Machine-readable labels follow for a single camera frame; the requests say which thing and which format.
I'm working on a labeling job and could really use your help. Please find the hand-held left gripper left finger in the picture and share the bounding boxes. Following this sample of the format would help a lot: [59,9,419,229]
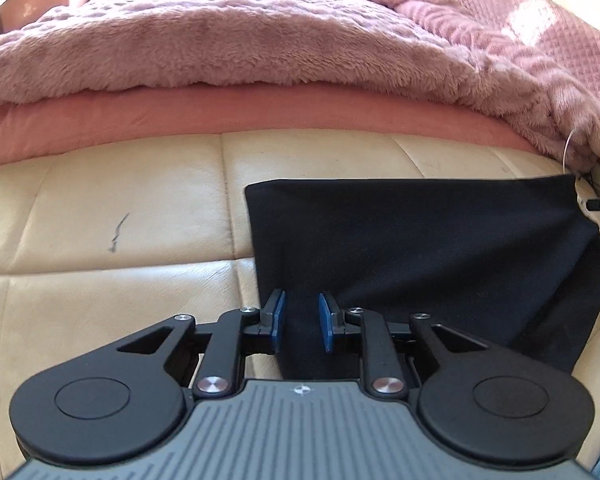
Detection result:
[112,288,287,400]

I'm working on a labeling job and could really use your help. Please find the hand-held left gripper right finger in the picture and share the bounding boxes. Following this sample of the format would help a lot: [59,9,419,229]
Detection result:
[318,292,494,400]

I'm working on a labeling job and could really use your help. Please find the black pants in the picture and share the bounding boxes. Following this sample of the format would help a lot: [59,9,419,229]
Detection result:
[244,172,600,382]

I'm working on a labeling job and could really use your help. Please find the salmon bed sheet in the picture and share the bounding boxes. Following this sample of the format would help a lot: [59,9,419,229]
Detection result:
[0,85,542,171]

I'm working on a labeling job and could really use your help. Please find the pink fluffy blanket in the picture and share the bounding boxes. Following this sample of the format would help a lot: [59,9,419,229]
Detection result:
[0,0,600,172]

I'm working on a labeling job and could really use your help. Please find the pink quilted pillow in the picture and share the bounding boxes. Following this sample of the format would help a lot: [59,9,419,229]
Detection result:
[422,0,600,117]

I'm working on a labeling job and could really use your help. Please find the white loose charging cable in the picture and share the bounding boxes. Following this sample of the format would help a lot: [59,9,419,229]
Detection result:
[562,127,582,172]

